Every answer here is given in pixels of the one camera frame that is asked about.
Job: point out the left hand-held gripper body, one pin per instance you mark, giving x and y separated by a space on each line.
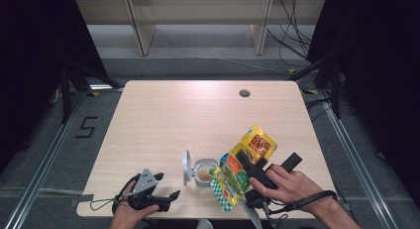
145 182

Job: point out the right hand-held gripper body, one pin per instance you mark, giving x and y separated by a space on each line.
264 171

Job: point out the yellow spouted seasoning pouch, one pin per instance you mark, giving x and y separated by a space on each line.
231 177

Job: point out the clear jar with white lid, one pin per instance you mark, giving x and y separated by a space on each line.
187 168

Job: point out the person's right hand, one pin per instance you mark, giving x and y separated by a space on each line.
294 187

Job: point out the person's left hand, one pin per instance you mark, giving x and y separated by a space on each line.
128 217

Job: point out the beige seasoning powder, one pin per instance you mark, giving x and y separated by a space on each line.
204 176

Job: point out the white rounded object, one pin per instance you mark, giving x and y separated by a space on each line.
205 225

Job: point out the grey tape patch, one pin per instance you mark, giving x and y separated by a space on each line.
82 199
346 206

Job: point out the black metal stand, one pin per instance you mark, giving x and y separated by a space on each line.
336 96
66 100

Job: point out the black curtain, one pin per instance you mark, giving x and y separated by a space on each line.
29 57
379 73

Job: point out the beige wooden desk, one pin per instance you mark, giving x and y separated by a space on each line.
198 11

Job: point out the long aluminium floor rail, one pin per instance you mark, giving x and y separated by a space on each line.
355 156
49 156

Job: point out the short aluminium floor rail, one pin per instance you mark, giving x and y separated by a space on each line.
105 88

